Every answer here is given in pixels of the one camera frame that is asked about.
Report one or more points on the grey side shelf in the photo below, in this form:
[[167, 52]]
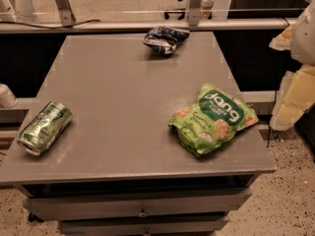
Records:
[[17, 113]]

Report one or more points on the grey lower drawer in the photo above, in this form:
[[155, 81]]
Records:
[[144, 226]]

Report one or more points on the grey drawer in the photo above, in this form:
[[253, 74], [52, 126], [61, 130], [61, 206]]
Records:
[[139, 204], [144, 226]]

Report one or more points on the green soda can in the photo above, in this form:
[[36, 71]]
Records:
[[42, 131]]

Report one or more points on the green dang chip bag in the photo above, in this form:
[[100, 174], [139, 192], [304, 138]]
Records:
[[211, 121]]

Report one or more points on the metal frame rail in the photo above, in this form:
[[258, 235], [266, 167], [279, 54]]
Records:
[[90, 26]]

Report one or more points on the white bottle at left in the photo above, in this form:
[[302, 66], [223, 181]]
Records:
[[7, 98]]

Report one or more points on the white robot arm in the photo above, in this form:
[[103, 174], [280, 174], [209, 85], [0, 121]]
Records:
[[302, 47]]

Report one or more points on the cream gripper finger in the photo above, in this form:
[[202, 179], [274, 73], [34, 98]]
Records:
[[295, 97], [282, 41]]

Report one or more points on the blue chip bag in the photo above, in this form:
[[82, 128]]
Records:
[[165, 40]]

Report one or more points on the grey upper drawer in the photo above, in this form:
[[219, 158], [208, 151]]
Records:
[[139, 204]]

